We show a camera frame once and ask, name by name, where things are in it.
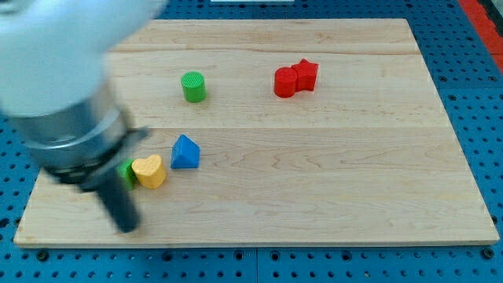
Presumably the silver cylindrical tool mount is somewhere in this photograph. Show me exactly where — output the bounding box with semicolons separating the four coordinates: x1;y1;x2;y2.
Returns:
9;83;150;191

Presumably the blue triangle block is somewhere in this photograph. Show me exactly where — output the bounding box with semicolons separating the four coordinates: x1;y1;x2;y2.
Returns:
171;134;200;169

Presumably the red tape strip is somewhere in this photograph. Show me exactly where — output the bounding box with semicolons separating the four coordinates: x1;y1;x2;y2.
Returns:
458;0;502;71

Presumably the green cylinder block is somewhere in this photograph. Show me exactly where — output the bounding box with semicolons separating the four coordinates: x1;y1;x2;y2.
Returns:
181;71;207;103

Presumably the wooden board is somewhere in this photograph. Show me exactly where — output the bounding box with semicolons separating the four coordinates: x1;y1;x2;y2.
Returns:
14;19;499;248

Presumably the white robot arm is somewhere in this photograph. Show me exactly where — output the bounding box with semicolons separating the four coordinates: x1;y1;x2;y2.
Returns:
1;0;167;233

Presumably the red cylinder block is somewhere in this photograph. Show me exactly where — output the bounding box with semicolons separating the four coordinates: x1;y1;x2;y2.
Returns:
274;67;298;98

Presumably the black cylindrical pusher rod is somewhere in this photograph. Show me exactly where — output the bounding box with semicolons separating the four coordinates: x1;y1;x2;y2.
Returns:
96;171;141;233

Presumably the red star block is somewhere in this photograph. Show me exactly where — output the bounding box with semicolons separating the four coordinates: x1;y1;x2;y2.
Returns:
291;58;318;91

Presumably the green block behind rod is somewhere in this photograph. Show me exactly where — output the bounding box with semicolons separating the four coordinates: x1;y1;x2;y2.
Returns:
116;158;137;191

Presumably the yellow heart block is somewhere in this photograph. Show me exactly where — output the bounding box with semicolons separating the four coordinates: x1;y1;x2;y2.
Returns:
131;154;167;189

